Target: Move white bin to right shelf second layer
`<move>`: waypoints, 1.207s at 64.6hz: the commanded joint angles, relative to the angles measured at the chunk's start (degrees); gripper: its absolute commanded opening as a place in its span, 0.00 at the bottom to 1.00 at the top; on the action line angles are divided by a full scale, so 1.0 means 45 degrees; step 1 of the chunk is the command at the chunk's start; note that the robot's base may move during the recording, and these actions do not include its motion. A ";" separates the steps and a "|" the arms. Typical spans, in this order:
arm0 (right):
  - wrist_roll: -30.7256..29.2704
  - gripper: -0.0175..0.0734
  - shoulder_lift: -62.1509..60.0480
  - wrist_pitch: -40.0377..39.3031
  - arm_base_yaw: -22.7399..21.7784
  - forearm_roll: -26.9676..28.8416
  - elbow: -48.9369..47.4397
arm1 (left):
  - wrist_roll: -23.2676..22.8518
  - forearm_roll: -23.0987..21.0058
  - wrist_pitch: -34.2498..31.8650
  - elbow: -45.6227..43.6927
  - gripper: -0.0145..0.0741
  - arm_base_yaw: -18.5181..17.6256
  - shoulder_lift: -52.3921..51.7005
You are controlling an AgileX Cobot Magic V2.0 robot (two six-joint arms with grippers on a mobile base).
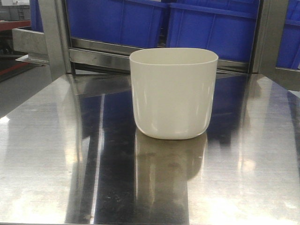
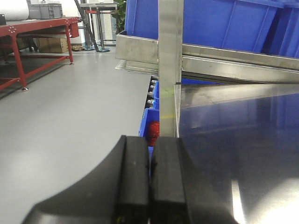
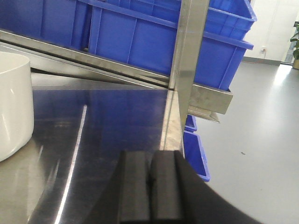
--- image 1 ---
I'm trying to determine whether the stainless steel shelf rack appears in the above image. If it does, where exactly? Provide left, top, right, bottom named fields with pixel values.
left=12, top=0, right=300, bottom=85

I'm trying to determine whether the blue crate behind left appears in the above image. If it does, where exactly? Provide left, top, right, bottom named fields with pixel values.
left=67, top=0, right=168, bottom=48

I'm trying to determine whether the blue crate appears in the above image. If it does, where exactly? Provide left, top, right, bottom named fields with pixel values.
left=276, top=18, right=300, bottom=69
left=166, top=0, right=259, bottom=62
left=67, top=0, right=168, bottom=48

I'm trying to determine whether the blue crate behind right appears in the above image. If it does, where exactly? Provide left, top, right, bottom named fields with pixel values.
left=166, top=0, right=259, bottom=62

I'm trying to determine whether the blue crate far right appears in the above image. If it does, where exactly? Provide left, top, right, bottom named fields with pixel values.
left=276, top=18, right=300, bottom=69

